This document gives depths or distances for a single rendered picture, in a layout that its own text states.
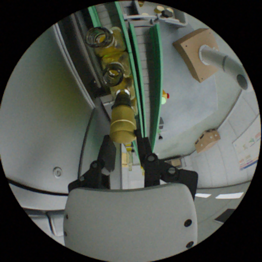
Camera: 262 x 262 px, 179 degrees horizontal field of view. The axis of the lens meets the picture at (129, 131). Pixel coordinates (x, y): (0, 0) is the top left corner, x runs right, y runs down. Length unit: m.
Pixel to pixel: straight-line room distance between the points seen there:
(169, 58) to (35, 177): 0.65
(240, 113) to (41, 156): 3.95
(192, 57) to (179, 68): 0.14
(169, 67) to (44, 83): 0.56
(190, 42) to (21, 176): 0.65
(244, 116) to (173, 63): 3.44
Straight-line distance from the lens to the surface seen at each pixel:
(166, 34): 0.56
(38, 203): 0.16
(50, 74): 0.21
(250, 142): 3.79
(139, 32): 0.38
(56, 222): 0.21
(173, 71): 0.59
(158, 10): 0.53
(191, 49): 0.53
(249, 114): 3.70
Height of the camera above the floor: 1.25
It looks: 35 degrees down
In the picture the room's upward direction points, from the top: 177 degrees clockwise
